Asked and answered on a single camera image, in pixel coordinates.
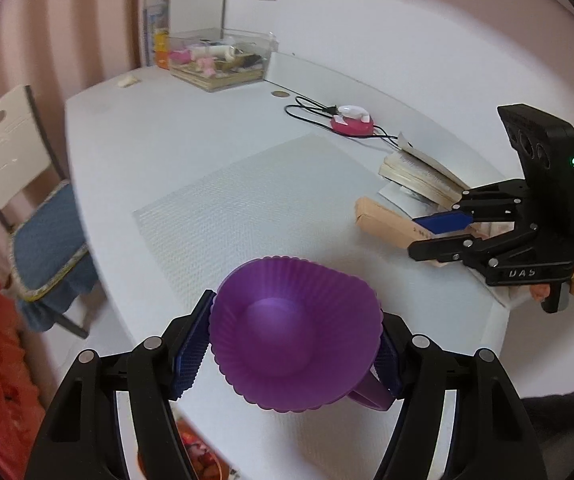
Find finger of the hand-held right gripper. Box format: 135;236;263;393
413;178;532;236
407;224;538;268

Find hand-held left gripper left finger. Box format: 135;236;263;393
24;289;218;480

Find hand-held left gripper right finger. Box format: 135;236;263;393
369;310;548;480

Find long beige box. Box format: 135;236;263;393
356;197;495;268

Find purple ribbed cup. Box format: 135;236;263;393
208;256;395;413

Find worn paperback book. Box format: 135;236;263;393
378;132;468;209

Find colourful printed package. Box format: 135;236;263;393
174;412;240;480

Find pink round device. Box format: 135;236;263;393
330;104;378;137

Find textured clear desk mat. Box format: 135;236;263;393
133;133;508;321

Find person's dark clothing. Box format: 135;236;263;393
519;387;574;480

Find clear plastic storage box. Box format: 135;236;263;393
168;28;278;93

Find white folding chair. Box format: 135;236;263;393
0;85;90;339

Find white bookshelf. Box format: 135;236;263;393
143;0;228;68

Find black cable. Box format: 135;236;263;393
285;96;400;148

